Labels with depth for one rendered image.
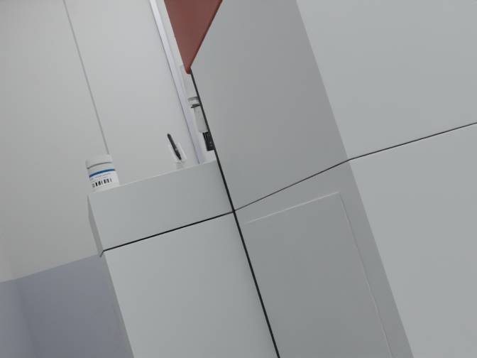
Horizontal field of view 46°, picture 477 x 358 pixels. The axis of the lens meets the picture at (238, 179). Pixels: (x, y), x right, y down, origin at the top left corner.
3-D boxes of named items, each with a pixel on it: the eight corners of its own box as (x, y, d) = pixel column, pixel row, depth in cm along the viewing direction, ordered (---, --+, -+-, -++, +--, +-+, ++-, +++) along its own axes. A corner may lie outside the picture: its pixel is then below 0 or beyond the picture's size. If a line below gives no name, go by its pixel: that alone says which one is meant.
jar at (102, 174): (121, 187, 146) (111, 152, 147) (94, 194, 144) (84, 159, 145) (120, 190, 153) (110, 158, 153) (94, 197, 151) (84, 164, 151)
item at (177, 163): (193, 178, 177) (181, 138, 178) (181, 182, 176) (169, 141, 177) (189, 181, 183) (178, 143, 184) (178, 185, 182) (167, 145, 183)
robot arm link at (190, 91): (214, 93, 211) (190, 99, 213) (205, 59, 210) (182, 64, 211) (209, 93, 203) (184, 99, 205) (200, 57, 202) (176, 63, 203)
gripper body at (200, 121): (212, 99, 204) (219, 128, 206) (206, 101, 214) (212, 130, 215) (193, 103, 202) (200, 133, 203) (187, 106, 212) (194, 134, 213)
